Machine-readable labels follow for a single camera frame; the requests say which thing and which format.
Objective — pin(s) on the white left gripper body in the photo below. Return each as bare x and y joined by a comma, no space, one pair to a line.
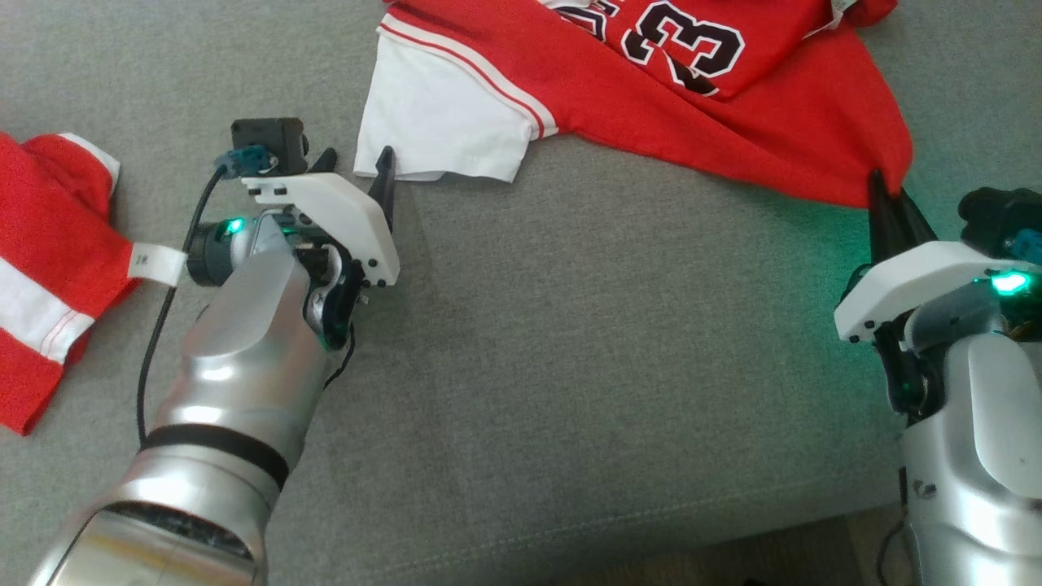
342,220

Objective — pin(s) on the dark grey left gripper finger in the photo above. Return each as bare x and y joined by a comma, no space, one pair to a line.
384,187
324,164

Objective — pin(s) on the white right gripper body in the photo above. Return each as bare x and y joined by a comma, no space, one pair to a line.
912,285

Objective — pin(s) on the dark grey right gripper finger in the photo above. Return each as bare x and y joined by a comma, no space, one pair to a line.
882,228
912,228

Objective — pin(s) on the red jersey shirt white sleeves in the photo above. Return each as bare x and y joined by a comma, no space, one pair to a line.
733,122

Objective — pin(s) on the red shorts white side stripe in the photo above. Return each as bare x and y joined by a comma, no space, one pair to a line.
57,244

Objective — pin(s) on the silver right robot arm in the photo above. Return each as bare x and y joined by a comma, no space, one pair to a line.
977,448

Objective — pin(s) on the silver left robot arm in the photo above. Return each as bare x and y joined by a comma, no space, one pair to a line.
236,350

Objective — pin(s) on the grey fabric sofa seat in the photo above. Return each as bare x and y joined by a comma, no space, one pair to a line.
610,366

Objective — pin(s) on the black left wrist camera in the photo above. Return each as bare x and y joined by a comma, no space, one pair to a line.
273,137

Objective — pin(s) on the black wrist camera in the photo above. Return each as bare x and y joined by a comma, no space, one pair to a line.
273,137
989,216

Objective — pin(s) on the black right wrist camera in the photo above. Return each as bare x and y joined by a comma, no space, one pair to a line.
989,216

